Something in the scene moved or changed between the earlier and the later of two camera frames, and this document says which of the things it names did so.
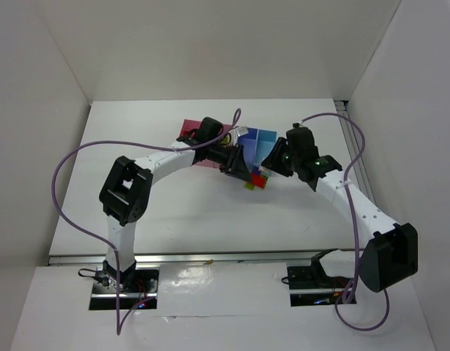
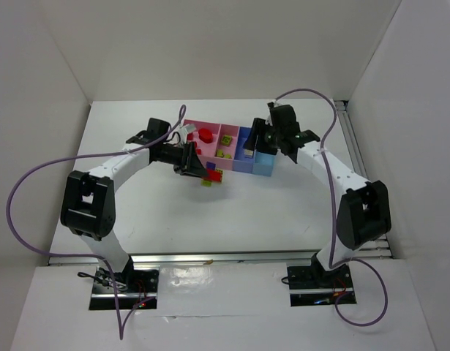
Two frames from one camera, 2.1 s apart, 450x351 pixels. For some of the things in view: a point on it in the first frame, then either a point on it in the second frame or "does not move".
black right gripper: [274, 156] → [259, 135]
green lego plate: [249, 186] → [208, 183]
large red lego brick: [257, 180] → [214, 175]
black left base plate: [137, 284] does not move
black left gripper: [233, 161] → [189, 158]
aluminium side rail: [354, 142] does not move
